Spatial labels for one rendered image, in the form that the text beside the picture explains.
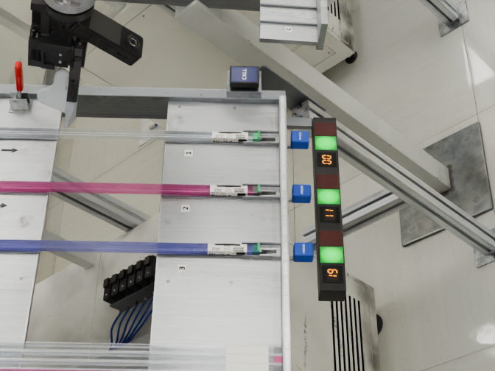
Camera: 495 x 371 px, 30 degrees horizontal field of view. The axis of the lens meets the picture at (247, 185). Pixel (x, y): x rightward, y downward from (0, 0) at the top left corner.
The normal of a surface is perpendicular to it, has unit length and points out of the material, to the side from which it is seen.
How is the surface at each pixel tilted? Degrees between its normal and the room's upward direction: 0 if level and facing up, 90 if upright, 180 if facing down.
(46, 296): 0
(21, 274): 46
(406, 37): 0
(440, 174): 90
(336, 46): 90
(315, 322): 89
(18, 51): 90
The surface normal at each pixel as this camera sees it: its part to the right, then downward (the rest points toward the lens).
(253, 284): 0.03, -0.58
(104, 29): 0.66, -0.42
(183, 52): -0.01, 0.82
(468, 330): -0.70, -0.42
